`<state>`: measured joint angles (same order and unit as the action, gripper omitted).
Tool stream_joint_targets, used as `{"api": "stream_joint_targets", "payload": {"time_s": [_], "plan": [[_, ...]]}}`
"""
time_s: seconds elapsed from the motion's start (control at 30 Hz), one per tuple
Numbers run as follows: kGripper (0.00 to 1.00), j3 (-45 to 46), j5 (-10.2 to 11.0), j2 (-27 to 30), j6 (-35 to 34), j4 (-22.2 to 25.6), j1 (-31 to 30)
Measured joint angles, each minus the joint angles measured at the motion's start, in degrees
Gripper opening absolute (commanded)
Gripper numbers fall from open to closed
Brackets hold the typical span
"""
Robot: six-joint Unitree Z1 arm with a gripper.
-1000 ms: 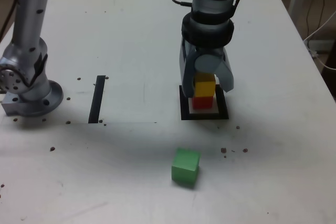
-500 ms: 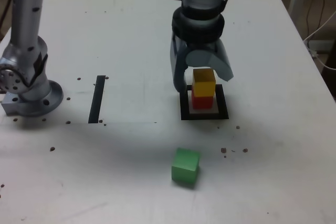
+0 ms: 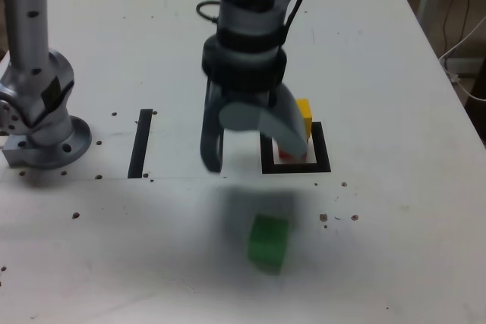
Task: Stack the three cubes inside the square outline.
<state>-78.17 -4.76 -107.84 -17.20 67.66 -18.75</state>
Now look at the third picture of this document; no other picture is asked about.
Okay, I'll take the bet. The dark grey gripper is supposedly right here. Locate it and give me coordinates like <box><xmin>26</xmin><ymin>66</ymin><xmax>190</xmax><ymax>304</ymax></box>
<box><xmin>199</xmin><ymin>80</ymin><xmax>309</xmax><ymax>174</ymax></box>

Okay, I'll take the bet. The yellow cube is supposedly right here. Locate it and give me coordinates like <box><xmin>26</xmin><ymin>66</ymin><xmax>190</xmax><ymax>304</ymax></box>
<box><xmin>295</xmin><ymin>98</ymin><xmax>314</xmax><ymax>140</ymax></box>

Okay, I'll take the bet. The black tape square outline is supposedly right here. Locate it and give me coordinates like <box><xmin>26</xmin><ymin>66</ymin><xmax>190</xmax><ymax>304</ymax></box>
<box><xmin>260</xmin><ymin>121</ymin><xmax>332</xmax><ymax>175</ymax></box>

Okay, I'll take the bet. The beige box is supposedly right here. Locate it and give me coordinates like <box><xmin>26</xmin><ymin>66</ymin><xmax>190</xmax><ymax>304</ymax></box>
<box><xmin>443</xmin><ymin>56</ymin><xmax>486</xmax><ymax>77</ymax></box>

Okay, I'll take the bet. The white cable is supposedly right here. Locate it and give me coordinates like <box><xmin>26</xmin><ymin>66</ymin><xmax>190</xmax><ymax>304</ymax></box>
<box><xmin>439</xmin><ymin>15</ymin><xmax>486</xmax><ymax>102</ymax></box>

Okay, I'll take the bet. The red cube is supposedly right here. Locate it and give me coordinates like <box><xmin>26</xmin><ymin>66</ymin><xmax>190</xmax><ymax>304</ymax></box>
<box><xmin>279</xmin><ymin>144</ymin><xmax>307</xmax><ymax>160</ymax></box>

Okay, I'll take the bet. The green cube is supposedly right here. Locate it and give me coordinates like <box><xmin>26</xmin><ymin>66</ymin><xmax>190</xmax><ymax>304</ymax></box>
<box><xmin>246</xmin><ymin>214</ymin><xmax>292</xmax><ymax>275</ymax></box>

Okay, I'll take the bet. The black tape strip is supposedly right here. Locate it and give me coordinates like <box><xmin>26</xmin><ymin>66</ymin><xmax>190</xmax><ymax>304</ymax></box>
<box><xmin>127</xmin><ymin>109</ymin><xmax>153</xmax><ymax>180</ymax></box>

